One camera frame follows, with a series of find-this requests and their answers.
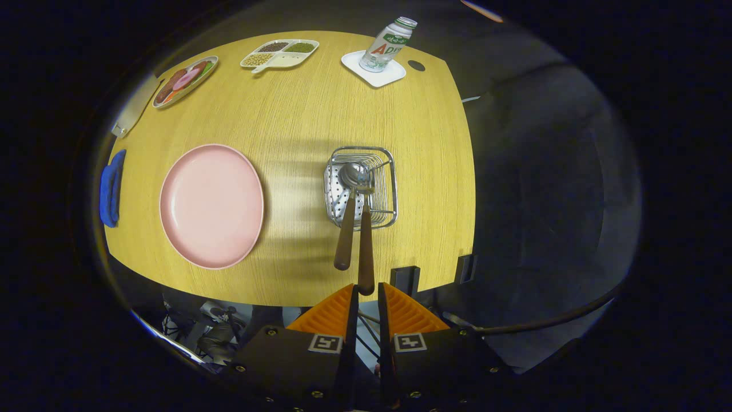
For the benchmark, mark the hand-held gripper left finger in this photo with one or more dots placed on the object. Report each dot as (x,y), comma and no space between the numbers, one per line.
(352,337)

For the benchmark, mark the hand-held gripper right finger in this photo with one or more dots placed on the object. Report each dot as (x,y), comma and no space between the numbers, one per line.
(383,337)

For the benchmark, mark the black table clamp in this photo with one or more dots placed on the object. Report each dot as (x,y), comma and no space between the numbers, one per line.
(466,269)
(405,279)

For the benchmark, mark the pink plate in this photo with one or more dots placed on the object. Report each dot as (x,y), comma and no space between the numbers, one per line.
(211,206)

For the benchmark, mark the white square coaster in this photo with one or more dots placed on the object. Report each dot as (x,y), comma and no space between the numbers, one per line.
(380,77)

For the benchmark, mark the blue cloth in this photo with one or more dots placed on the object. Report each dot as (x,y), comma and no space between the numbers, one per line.
(110,191)

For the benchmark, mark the white divided tray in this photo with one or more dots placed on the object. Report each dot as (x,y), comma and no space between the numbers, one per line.
(286,59)

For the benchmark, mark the white drink bottle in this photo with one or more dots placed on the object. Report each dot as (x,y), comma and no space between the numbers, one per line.
(386,48)

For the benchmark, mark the pile of yellow beans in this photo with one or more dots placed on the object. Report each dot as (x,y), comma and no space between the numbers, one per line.
(257,59)

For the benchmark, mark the pile of green beans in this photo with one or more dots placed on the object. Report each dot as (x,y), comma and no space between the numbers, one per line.
(299,47)

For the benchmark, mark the oval plate of toy food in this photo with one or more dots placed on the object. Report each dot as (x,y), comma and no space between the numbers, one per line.
(183,96)

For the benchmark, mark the pile of brown beans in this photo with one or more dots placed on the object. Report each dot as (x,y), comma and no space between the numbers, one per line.
(273,47)

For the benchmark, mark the green toy vegetable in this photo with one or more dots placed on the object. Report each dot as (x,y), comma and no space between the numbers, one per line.
(207,67)

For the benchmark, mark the brown toy sausage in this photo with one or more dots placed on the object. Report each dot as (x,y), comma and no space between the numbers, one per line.
(164,91)

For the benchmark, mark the white toaster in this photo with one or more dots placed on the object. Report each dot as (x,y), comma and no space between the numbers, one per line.
(134,109)

